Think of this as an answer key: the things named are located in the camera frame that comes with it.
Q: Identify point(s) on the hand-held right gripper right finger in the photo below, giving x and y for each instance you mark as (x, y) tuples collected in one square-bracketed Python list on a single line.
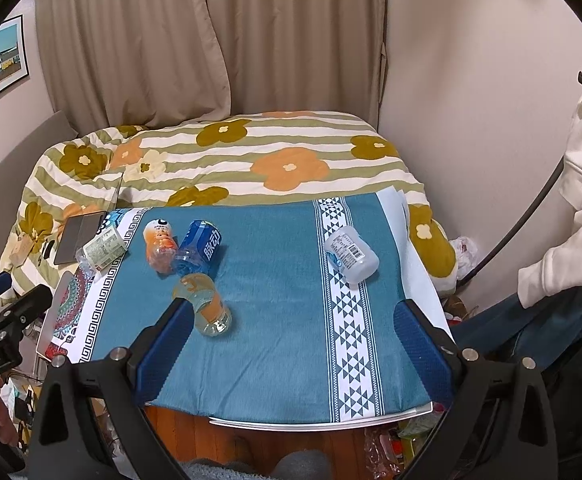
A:
[(421, 345)]

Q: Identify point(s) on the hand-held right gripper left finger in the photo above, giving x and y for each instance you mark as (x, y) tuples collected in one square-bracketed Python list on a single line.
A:
[(168, 345)]

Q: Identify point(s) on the clear bottle with orange label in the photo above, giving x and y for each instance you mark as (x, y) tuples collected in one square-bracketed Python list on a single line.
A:
[(206, 305)]

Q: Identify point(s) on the grey tablet case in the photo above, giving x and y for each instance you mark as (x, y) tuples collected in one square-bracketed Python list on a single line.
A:
[(78, 237)]

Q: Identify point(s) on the blue jeans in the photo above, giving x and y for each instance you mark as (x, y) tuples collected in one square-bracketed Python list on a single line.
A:
[(511, 325)]

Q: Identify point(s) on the clear bottle with green label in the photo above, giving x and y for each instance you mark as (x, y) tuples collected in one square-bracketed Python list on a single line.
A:
[(103, 250)]

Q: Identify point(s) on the orange bottle with white cap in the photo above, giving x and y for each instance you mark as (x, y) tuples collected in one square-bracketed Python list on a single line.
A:
[(160, 250)]

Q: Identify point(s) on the white plastic bag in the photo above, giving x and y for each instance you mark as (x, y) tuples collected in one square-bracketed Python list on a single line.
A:
[(463, 255)]

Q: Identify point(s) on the blue plastic bottle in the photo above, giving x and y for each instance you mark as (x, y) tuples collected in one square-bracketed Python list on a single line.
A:
[(198, 247)]

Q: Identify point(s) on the grey padded headboard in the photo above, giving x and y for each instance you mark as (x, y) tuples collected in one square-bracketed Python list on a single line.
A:
[(6, 185)]

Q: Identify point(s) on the teal patterned tablecloth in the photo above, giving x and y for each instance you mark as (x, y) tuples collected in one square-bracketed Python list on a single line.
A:
[(271, 310)]

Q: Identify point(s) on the pile of plastic wrappers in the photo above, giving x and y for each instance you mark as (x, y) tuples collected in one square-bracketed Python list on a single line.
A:
[(388, 452)]

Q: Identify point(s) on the clear bottle with white label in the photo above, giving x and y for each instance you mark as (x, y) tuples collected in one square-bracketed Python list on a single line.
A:
[(351, 255)]

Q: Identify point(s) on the grey fuzzy slipper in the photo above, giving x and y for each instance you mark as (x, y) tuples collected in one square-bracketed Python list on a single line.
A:
[(221, 470), (298, 465)]

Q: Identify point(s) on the white hoodie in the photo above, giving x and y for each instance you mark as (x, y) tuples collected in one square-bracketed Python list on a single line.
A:
[(581, 210)]

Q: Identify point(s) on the black curved tube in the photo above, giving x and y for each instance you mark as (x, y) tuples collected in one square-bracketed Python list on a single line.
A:
[(553, 180)]

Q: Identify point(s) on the floral striped blanket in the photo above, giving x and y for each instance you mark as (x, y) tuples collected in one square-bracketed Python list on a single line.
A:
[(281, 165)]

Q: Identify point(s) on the beige curtain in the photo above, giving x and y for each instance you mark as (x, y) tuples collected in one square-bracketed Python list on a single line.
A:
[(301, 35), (131, 40)]

